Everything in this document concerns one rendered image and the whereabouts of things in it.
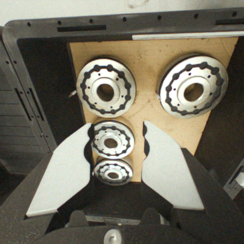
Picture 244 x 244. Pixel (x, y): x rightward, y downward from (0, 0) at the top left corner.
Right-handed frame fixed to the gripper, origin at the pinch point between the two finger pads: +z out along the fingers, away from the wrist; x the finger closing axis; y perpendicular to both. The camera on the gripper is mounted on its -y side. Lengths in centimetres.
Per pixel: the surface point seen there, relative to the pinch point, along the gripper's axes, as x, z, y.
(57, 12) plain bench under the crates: -13.7, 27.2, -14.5
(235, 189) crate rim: 19.1, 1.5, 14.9
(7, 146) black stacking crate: -32.7, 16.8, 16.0
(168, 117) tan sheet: 10.1, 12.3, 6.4
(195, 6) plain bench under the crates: 16.9, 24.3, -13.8
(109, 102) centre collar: -1.8, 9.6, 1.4
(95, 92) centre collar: -3.9, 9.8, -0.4
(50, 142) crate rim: -10.5, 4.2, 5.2
